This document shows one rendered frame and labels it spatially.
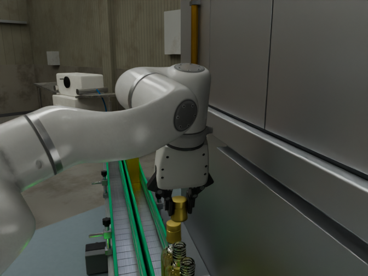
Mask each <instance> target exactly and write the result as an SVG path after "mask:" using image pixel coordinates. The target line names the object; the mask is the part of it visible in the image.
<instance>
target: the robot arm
mask: <svg viewBox="0 0 368 276"><path fill-rule="evenodd" d="M210 84H211V74H210V72H209V70H208V69H207V68H205V67H203V66H201V65H197V64H190V63H182V64H176V65H172V66H171V67H136V68H132V69H130V70H127V71H126V72H124V73H123V74H122V75H121V76H120V77H119V78H118V80H117V82H116V86H115V95H116V98H117V100H118V102H119V103H120V104H121V105H122V106H123V107H124V108H125V109H126V110H122V111H113V112H100V111H90V110H84V109H80V108H74V107H68V106H45V107H43V108H40V109H38V110H35V111H33V112H31V113H28V114H25V115H23V116H20V117H17V118H15V119H12V120H9V121H7V122H5V123H2V124H0V276H1V275H2V274H3V273H4V271H5V270H6V269H7V268H8V267H9V266H10V265H11V264H12V263H13V262H14V261H15V260H16V258H17V257H18V256H19V255H20V254H21V253H22V251H23V250H24V249H25V247H26V246H27V245H28V243H29V242H30V240H31V239H32V237H33V235H34V232H35V229H36V220H35V217H34V215H33V213H32V211H31V210H30V208H29V207H28V205H27V203H26V202H25V200H24V198H23V196H22V195H21V192H23V191H25V190H27V189H29V188H31V187H33V186H35V185H37V184H39V183H41V182H43V181H45V180H46V179H48V178H50V177H52V176H54V175H57V174H59V173H61V172H63V171H64V170H66V169H68V168H71V167H73V166H75V165H78V164H83V163H105V162H115V161H120V160H128V159H134V158H138V157H142V156H145V155H148V154H150V153H152V152H154V151H156V157H155V164H154V174H153V175H152V177H151V178H150V180H149V181H148V182H147V184H146V185H147V189H148V190H150V191H152V192H156V193H157V194H158V195H160V196H161V197H163V198H164V210H165V211H167V212H168V215H169V216H172V215H173V199H172V197H171V195H172V192H173V189H179V188H189V190H187V191H186V198H187V212H188V214H191V213H192V208H194V205H195V199H196V198H197V197H198V194H199V193H200V192H201V191H202V190H204V189H205V187H208V186H209V185H212V184H213V183H214V181H213V179H212V177H211V175H210V174H209V150H208V141H207V139H206V135H207V134H211V133H212V132H213V128H212V127H211V126H206V120H207V114H208V104H209V94H210Z"/></svg>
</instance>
